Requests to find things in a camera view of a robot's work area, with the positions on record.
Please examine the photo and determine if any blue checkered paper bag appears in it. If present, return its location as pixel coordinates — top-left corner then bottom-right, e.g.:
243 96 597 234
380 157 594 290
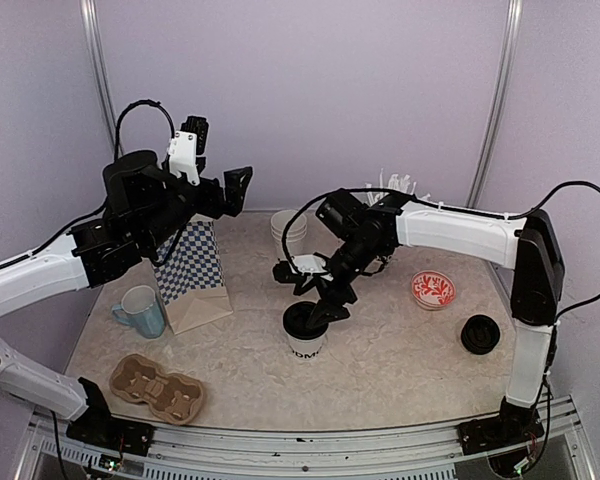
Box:
153 215 233 335

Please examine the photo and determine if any black cup holding straws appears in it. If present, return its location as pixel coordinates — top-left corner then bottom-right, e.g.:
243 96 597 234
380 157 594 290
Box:
377 253 393 264

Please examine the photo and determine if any blue ceramic mug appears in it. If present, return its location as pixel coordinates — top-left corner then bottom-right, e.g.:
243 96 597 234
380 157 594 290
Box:
111 285 166 339

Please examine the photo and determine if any red floral bowl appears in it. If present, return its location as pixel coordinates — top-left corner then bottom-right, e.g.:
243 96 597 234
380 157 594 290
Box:
411 270 457 311

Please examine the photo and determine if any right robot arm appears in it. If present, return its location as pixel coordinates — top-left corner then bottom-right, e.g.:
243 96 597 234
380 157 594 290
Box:
273 188 565 451

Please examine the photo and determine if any left aluminium corner post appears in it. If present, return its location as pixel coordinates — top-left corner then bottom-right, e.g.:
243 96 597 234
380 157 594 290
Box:
79 0 124 154

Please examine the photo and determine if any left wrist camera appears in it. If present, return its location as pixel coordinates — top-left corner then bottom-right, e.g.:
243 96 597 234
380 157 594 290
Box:
163 116 209 186

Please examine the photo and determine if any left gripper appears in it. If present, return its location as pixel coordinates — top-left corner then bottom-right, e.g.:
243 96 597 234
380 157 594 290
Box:
137 160 253 251

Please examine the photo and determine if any white paper coffee cup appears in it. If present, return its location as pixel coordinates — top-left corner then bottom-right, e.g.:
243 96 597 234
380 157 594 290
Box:
285 326 328 360

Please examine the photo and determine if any black coffee cup lid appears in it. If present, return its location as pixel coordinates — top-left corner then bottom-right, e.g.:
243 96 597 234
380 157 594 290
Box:
283 301 328 340

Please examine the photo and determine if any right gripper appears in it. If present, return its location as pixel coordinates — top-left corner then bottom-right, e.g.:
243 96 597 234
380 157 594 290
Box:
294 234 384 328

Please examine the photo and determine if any aluminium corner post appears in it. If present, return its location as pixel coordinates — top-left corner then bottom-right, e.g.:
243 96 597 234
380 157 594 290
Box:
466 0 524 208
79 0 124 154

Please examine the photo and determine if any brown cardboard cup carrier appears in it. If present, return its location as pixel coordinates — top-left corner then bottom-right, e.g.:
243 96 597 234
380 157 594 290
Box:
109 354 205 425

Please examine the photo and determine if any stack of black lids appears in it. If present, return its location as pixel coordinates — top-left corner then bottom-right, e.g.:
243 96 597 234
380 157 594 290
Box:
460 314 501 355

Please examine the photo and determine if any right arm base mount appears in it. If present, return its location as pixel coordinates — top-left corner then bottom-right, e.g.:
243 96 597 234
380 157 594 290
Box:
457 417 545 455

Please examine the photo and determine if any right aluminium corner post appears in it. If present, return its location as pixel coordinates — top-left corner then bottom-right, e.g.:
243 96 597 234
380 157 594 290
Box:
466 0 524 208

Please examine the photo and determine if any stack of white paper cups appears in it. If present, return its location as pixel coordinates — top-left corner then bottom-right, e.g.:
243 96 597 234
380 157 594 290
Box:
270 210 307 260

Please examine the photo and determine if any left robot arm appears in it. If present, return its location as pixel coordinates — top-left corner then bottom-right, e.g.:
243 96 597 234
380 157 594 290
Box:
0 116 253 445

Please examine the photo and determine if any aluminium front frame rail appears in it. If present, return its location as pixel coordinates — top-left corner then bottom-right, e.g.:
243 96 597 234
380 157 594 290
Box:
10 397 598 479

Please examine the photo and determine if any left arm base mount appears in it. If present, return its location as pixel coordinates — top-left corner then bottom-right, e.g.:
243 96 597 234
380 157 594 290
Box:
66 415 155 457

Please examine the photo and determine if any bundle of wrapped white straws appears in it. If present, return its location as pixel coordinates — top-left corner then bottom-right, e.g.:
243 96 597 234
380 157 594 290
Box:
363 169 431 206

